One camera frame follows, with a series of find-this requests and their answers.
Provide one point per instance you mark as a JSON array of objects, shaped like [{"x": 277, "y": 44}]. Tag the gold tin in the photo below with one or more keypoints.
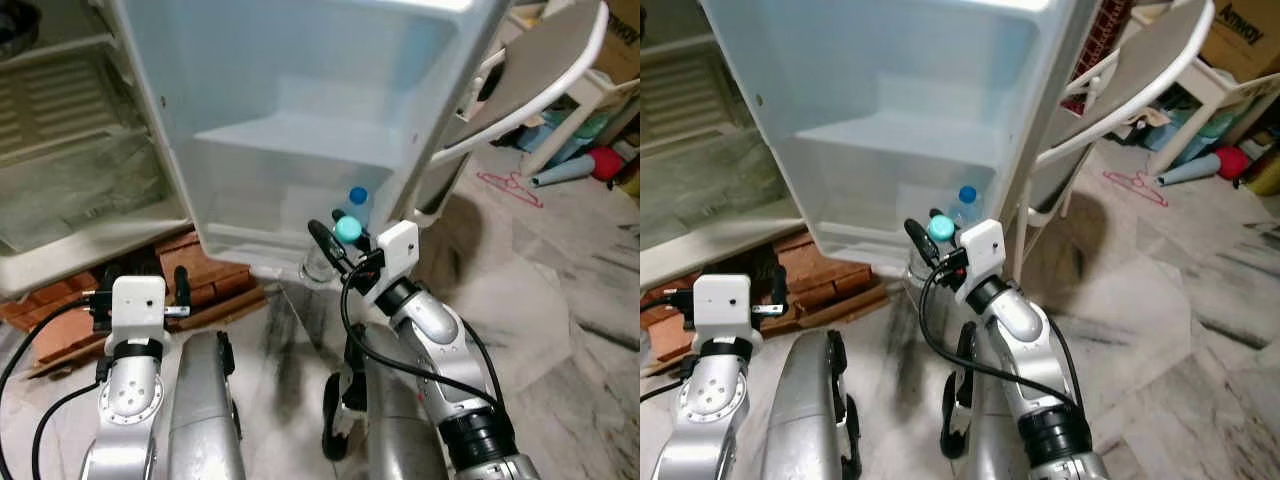
[
  {"x": 1262, "y": 170},
  {"x": 630, "y": 180}
]

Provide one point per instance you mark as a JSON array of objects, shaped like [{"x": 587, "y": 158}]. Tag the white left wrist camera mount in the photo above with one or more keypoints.
[
  {"x": 722, "y": 303},
  {"x": 138, "y": 305}
]

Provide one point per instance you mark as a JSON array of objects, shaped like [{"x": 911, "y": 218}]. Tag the clear bottle blue cap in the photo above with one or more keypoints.
[
  {"x": 967, "y": 195},
  {"x": 358, "y": 197}
]

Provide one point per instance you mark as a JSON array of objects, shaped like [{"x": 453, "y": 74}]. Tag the pink clothes hanger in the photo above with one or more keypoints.
[
  {"x": 520, "y": 190},
  {"x": 1145, "y": 190}
]

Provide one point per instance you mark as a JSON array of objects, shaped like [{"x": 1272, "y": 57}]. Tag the red ball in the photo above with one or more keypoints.
[
  {"x": 1232, "y": 162},
  {"x": 605, "y": 163}
]

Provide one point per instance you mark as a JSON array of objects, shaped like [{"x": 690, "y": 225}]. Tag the white fridge shelf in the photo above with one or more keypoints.
[
  {"x": 690, "y": 95},
  {"x": 60, "y": 100}
]

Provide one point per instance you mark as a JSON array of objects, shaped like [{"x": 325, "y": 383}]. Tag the teal plastic bag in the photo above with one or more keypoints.
[
  {"x": 1200, "y": 120},
  {"x": 575, "y": 135}
]

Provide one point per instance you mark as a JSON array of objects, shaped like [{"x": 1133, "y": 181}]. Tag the clear bottle teal cap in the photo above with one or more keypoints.
[
  {"x": 348, "y": 228},
  {"x": 941, "y": 227}
]

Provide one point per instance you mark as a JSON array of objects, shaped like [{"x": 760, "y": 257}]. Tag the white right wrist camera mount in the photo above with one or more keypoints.
[
  {"x": 982, "y": 250},
  {"x": 395, "y": 255}
]

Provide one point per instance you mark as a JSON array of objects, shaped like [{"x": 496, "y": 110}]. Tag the light blue cone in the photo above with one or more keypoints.
[
  {"x": 565, "y": 172},
  {"x": 1190, "y": 168}
]

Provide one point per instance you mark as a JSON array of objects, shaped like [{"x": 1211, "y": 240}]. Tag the red mosaic pillar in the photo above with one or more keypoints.
[{"x": 1112, "y": 25}]

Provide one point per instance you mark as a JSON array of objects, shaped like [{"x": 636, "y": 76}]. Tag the brown cardboard box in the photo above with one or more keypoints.
[
  {"x": 625, "y": 35},
  {"x": 1245, "y": 35}
]

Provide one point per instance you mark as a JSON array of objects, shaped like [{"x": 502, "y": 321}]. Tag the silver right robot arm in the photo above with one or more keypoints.
[
  {"x": 435, "y": 330},
  {"x": 1020, "y": 320}
]

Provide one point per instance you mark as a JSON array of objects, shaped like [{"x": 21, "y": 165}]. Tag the white grey folding chair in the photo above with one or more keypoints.
[
  {"x": 530, "y": 70},
  {"x": 1140, "y": 70}
]

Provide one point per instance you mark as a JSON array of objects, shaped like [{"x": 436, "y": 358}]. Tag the dark pot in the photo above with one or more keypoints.
[{"x": 15, "y": 25}]

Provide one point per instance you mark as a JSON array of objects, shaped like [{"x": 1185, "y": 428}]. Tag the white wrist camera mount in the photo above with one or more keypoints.
[
  {"x": 395, "y": 255},
  {"x": 138, "y": 305},
  {"x": 982, "y": 250},
  {"x": 722, "y": 303}
]

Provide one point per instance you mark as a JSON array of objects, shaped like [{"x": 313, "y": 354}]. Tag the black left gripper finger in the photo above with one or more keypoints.
[
  {"x": 183, "y": 285},
  {"x": 775, "y": 286}
]

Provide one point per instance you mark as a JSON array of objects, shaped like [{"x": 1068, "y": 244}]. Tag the white side table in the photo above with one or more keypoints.
[
  {"x": 585, "y": 100},
  {"x": 1205, "y": 100}
]

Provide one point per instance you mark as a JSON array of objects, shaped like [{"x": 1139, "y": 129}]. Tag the clear fridge crisper cover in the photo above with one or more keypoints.
[
  {"x": 90, "y": 190},
  {"x": 710, "y": 185}
]

